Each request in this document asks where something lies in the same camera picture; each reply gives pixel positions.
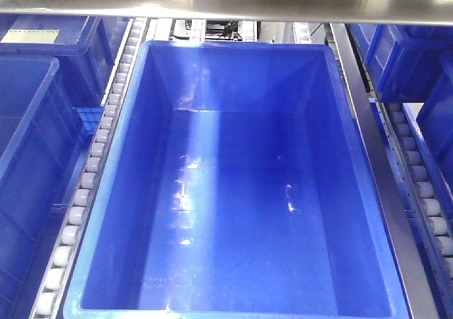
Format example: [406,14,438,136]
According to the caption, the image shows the large blue centre bin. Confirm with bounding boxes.
[63,41,409,318]

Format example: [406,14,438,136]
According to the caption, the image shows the blue bin left rear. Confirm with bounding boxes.
[1,14,127,107]

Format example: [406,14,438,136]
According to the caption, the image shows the blue bin left front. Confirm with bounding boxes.
[1,54,82,318]

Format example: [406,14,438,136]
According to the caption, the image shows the blue bin right rear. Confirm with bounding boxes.
[350,23,452,103]

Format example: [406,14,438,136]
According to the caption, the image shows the left white roller track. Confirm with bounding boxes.
[29,18,151,318]

